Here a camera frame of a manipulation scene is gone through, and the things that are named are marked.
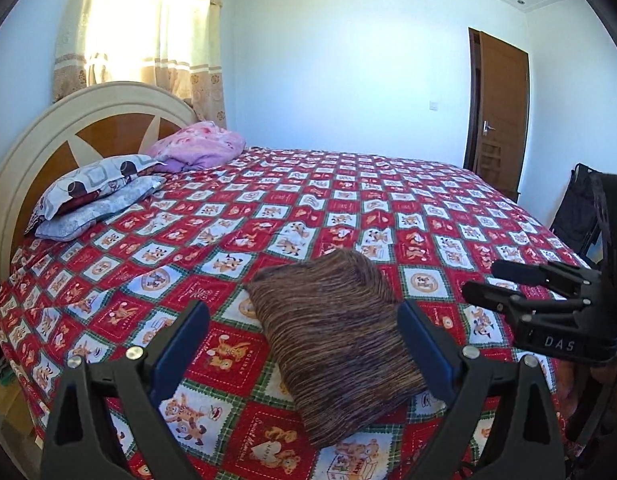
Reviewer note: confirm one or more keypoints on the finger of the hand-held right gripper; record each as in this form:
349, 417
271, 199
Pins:
528, 272
493, 297

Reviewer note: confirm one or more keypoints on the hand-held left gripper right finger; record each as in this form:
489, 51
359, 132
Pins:
428, 350

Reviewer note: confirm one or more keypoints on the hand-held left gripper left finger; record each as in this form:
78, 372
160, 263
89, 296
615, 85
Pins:
181, 350

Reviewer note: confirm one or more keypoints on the brown knit sweater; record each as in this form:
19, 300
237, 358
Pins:
333, 340

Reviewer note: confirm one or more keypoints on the black suitcase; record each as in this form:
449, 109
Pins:
573, 210

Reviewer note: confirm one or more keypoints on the red checked printed bedspread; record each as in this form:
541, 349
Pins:
188, 240

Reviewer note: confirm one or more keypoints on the brown wooden door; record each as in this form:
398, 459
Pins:
503, 110

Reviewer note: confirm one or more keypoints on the white patterned pillow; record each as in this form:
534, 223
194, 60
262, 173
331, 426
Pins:
88, 180

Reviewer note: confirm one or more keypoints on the pink folded blanket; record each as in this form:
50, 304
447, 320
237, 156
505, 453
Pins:
198, 145

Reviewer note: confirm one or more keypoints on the white wooden bed headboard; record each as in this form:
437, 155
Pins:
8, 195

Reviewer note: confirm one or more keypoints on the beige patterned curtain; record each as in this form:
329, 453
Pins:
138, 20

